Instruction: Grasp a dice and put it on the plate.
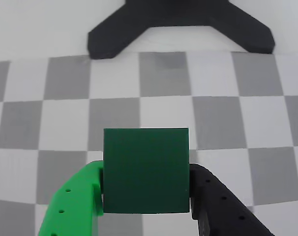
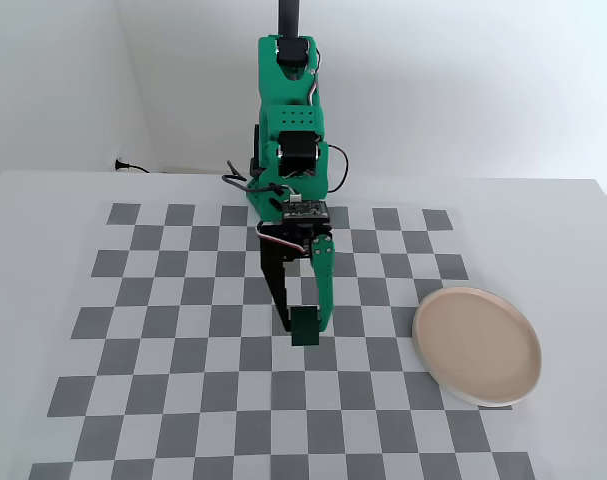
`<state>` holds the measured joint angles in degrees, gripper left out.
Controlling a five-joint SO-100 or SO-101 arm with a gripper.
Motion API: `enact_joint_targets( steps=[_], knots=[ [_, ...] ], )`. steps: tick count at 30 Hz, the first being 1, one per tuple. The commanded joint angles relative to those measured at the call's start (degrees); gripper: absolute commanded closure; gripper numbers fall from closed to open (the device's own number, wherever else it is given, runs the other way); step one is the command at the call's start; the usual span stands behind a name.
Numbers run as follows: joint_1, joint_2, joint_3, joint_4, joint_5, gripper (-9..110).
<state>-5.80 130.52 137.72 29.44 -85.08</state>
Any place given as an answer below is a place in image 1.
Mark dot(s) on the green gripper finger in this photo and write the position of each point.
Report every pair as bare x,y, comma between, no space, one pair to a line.
72,204

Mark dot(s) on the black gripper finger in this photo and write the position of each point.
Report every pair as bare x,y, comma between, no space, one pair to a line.
220,211

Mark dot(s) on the dark green dice cube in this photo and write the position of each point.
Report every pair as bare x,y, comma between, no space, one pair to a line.
146,169

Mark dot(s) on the grey white checkered mat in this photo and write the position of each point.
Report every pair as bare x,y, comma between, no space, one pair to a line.
212,118

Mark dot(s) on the black camera stand foot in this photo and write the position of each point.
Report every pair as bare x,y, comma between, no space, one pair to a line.
178,12

